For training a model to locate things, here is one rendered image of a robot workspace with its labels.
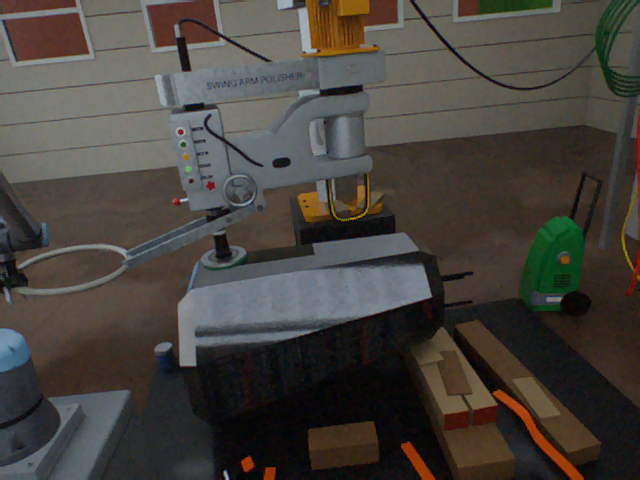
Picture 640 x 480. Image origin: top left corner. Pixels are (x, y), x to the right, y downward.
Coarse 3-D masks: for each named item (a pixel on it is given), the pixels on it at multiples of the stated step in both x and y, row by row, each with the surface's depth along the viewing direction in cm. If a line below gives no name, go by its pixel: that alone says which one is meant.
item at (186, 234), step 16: (224, 208) 212; (240, 208) 214; (256, 208) 201; (192, 224) 211; (208, 224) 201; (224, 224) 204; (160, 240) 209; (176, 240) 200; (192, 240) 202; (144, 256) 198; (160, 256) 200
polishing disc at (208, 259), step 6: (234, 246) 223; (210, 252) 219; (234, 252) 217; (240, 252) 216; (204, 258) 213; (210, 258) 213; (228, 258) 211; (234, 258) 210; (240, 258) 210; (204, 264) 209; (210, 264) 207; (216, 264) 206; (222, 264) 205; (228, 264) 206
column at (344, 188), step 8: (304, 8) 245; (304, 16) 247; (304, 24) 249; (304, 32) 251; (304, 40) 253; (304, 48) 256; (320, 152) 275; (344, 176) 278; (352, 176) 282; (320, 184) 285; (336, 184) 275; (344, 184) 279; (352, 184) 283; (320, 192) 288; (336, 192) 276; (344, 192) 281; (352, 192) 285; (320, 200) 291; (344, 200) 282
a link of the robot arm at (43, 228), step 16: (0, 176) 130; (0, 192) 133; (16, 192) 141; (0, 208) 138; (16, 208) 143; (16, 224) 148; (32, 224) 155; (16, 240) 159; (32, 240) 160; (48, 240) 166
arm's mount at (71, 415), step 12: (60, 408) 118; (72, 408) 117; (72, 420) 115; (60, 432) 110; (72, 432) 114; (48, 444) 106; (60, 444) 109; (36, 456) 103; (48, 456) 104; (0, 468) 100; (12, 468) 100; (24, 468) 100; (36, 468) 100; (48, 468) 104
